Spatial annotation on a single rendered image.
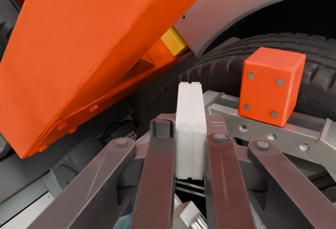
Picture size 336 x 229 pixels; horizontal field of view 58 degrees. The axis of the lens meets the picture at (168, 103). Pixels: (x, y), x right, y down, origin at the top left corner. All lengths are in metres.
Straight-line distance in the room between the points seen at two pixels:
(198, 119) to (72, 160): 0.85
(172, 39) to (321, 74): 0.58
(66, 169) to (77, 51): 0.60
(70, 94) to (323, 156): 0.39
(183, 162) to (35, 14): 0.41
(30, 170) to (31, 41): 0.75
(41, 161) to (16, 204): 0.17
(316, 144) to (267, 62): 0.13
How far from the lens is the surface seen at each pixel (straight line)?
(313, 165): 1.12
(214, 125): 0.17
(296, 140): 0.47
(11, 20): 1.04
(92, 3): 0.42
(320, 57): 0.59
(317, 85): 0.52
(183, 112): 0.16
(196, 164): 0.15
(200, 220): 0.36
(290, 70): 0.42
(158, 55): 0.97
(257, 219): 0.60
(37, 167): 1.24
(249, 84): 0.45
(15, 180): 1.21
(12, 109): 0.72
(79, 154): 0.99
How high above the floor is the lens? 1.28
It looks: 43 degrees down
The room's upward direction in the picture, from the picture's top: 53 degrees clockwise
